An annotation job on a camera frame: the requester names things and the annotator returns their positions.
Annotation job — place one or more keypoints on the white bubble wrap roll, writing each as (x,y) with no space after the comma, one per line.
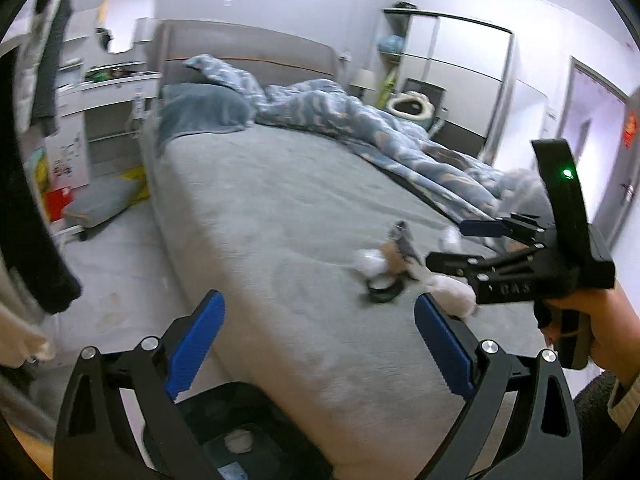
(452,297)

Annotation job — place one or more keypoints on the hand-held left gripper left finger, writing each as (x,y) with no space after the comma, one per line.
(197,345)

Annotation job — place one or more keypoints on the grey hanging vest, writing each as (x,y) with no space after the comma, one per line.
(50,60)

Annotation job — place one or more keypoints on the bedside table lamp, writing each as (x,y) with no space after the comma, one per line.
(362,82)

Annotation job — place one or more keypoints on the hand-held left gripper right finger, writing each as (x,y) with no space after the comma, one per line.
(445,347)

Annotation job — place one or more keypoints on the grey door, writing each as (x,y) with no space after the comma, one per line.
(595,150)

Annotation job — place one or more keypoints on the black chair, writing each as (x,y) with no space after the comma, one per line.
(435,95)

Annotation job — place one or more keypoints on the blue patterned fleece blanket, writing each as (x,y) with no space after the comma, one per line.
(380,135)

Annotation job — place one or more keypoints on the white dressing table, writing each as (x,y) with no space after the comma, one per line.
(105,110)

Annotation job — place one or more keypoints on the grey padded stool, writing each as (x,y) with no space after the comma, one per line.
(102,200)

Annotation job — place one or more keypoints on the yellow picture board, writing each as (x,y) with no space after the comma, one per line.
(37,172)

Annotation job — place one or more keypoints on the person's right hand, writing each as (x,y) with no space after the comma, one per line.
(615,320)

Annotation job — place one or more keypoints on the mirrored wardrobe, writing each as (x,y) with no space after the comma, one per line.
(460,80)

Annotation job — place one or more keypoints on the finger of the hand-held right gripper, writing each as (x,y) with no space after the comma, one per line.
(452,261)
(482,228)

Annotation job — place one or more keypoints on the light blue plush toy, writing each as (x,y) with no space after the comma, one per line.
(392,45)

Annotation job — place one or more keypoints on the cream pet bed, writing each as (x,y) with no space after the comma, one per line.
(411,106)

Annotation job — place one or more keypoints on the yellow-green toy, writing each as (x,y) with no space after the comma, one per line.
(387,90)

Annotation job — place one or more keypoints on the grey snack packet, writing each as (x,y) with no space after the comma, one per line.
(406,247)

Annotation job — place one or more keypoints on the red door decoration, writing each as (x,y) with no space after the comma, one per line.
(631,132)

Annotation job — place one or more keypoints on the grey bed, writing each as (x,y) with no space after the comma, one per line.
(280,220)

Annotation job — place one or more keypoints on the white tissue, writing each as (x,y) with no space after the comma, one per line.
(367,261)

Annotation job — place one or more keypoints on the arched wall mirror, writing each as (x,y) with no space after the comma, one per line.
(127,15)

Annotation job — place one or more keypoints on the dark trash bin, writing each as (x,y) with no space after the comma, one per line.
(240,402)

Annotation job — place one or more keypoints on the black hanging coat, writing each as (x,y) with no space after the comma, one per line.
(35,240)

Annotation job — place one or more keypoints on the person's dark clothing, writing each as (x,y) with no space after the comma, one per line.
(595,430)

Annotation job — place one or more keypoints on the grey-blue pillow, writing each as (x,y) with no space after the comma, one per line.
(205,110)

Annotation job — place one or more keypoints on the wall socket with charger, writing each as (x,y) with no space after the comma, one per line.
(345,56)

